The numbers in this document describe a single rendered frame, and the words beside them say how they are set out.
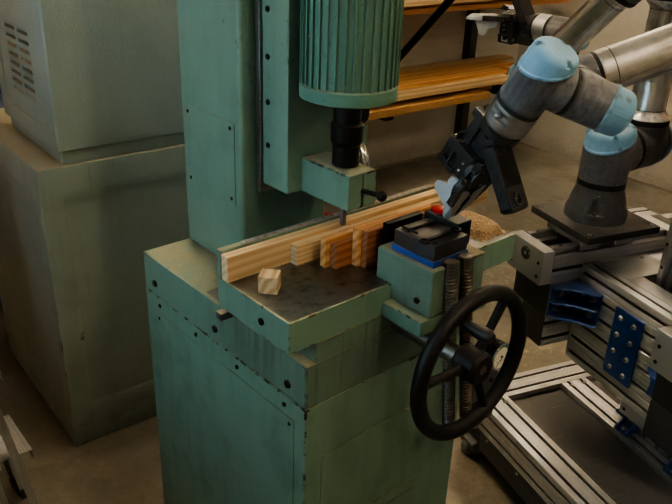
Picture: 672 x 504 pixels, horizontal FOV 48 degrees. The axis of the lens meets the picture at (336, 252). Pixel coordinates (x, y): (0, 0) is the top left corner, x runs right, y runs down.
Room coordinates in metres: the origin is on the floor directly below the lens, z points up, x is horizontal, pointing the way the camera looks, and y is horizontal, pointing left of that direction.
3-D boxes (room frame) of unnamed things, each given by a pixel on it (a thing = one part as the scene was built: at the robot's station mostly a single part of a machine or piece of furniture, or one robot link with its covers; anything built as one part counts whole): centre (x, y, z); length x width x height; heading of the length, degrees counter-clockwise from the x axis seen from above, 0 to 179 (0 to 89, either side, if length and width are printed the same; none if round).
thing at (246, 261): (1.37, -0.03, 0.93); 0.60 x 0.02 x 0.05; 132
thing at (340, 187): (1.34, 0.00, 1.03); 0.14 x 0.07 x 0.09; 42
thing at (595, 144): (1.75, -0.65, 0.98); 0.13 x 0.12 x 0.14; 128
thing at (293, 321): (1.27, -0.11, 0.87); 0.61 x 0.30 x 0.06; 132
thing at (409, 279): (1.21, -0.17, 0.92); 0.15 x 0.13 x 0.09; 132
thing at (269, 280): (1.14, 0.11, 0.92); 0.03 x 0.03 x 0.03; 84
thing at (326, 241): (1.31, -0.06, 0.93); 0.22 x 0.01 x 0.06; 132
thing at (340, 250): (1.32, -0.09, 0.93); 0.25 x 0.02 x 0.05; 132
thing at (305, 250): (1.43, -0.13, 0.92); 0.55 x 0.02 x 0.04; 132
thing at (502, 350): (1.34, -0.35, 0.65); 0.06 x 0.04 x 0.08; 132
